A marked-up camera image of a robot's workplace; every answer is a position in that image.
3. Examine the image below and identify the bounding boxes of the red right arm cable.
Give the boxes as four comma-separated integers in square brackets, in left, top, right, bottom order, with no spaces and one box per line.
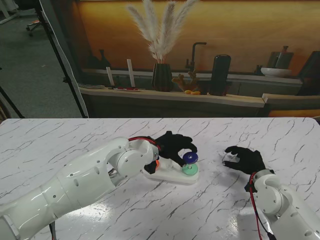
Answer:
[249,172,276,240]

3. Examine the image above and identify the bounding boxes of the brown plush toy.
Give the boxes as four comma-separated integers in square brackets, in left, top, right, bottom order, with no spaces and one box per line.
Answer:
[171,70,201,92]

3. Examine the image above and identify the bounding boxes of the black ribbed vase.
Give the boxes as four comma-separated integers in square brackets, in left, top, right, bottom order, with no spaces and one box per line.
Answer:
[151,63,174,93]

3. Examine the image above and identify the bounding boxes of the office chair with orange seat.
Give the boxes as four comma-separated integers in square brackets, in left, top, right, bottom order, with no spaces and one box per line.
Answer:
[24,17,43,37]

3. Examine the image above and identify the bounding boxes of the wooden board with red pieces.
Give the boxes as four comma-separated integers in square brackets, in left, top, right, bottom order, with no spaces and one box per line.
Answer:
[107,86,142,93]

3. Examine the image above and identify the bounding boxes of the red left arm cable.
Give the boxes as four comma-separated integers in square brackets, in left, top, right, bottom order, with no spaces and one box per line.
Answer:
[127,136,161,151]

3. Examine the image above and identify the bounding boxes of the white-edged kitchen backdrop panel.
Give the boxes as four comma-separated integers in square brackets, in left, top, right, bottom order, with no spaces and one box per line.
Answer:
[39,0,320,118]

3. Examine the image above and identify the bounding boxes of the medium blue ring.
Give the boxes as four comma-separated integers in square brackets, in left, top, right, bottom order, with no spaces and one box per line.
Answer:
[181,151,199,164]

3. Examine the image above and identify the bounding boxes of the short white candle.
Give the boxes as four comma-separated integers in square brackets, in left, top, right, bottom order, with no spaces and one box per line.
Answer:
[105,66,115,87]

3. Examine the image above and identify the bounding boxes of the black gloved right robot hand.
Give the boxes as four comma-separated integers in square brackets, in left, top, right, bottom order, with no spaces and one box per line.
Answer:
[221,146,268,176]

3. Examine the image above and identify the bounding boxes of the black kitchen faucet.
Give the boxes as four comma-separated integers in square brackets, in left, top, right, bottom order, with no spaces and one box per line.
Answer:
[185,41,208,73]

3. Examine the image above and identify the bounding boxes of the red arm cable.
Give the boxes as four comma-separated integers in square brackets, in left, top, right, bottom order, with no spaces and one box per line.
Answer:
[249,172,276,240]
[127,136,161,151]

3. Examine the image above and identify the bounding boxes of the tall white candle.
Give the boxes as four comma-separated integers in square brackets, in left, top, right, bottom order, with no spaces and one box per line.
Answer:
[126,58,136,88]

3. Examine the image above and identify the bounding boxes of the dark teal box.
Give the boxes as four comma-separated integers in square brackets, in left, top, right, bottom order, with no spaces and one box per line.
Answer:
[297,51,320,96]

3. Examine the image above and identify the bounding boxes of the tall black cylinder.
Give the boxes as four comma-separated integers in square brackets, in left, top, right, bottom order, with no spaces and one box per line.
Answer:
[209,54,232,97]

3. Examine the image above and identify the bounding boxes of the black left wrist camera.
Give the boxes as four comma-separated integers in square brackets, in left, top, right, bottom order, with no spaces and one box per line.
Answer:
[144,161,158,175]

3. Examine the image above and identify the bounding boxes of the black tripod stand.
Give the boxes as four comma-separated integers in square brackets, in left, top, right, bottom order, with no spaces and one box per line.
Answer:
[32,0,88,118]
[0,86,26,119]

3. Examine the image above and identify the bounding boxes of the large green ring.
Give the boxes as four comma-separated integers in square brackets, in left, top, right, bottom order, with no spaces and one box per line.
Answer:
[181,162,200,176]

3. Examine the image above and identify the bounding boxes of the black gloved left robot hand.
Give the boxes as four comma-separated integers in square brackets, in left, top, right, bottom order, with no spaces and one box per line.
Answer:
[153,130,198,168]

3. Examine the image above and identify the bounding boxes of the white bowl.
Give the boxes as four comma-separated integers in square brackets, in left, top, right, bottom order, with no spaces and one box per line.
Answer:
[260,67,293,78]

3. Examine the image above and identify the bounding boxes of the white three-rod Hanoi tower base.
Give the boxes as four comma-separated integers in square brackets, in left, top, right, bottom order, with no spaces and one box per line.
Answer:
[144,159,200,185]

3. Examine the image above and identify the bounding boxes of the white pampas grass bunch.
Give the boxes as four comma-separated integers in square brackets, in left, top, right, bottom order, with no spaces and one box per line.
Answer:
[126,0,200,63]

